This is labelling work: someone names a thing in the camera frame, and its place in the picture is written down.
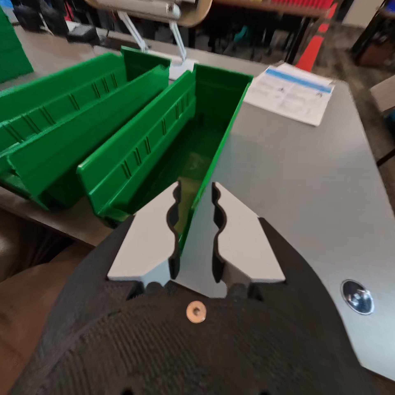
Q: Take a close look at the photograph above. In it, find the black charger device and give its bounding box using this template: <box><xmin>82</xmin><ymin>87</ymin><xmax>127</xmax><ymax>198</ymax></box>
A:
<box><xmin>66</xmin><ymin>24</ymin><xmax>101</xmax><ymax>47</ymax></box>

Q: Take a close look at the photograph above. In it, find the green plastic bin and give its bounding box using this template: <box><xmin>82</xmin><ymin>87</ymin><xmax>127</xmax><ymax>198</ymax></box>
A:
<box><xmin>0</xmin><ymin>46</ymin><xmax>172</xmax><ymax>212</ymax></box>
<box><xmin>77</xmin><ymin>64</ymin><xmax>254</xmax><ymax>258</ymax></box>
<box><xmin>0</xmin><ymin>6</ymin><xmax>34</xmax><ymax>84</ymax></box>

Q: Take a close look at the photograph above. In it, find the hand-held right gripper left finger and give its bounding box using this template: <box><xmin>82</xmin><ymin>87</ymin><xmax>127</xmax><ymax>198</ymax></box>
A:
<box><xmin>107</xmin><ymin>181</ymin><xmax>181</xmax><ymax>284</ymax></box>

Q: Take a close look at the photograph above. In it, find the white instruction paper sheet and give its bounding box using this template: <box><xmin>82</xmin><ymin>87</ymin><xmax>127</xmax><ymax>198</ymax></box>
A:
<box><xmin>244</xmin><ymin>63</ymin><xmax>335</xmax><ymax>126</ymax></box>

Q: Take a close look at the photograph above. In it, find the person's right leg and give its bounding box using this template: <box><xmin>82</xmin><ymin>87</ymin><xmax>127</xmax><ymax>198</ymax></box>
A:
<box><xmin>0</xmin><ymin>242</ymin><xmax>96</xmax><ymax>395</ymax></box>

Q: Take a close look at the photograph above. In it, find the silver desk grommet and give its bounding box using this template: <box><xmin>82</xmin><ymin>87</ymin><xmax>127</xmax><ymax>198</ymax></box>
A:
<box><xmin>341</xmin><ymin>279</ymin><xmax>375</xmax><ymax>315</ymax></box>

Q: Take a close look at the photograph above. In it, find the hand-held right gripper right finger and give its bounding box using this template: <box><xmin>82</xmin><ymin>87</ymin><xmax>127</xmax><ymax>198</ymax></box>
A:
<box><xmin>212</xmin><ymin>181</ymin><xmax>286</xmax><ymax>287</ymax></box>

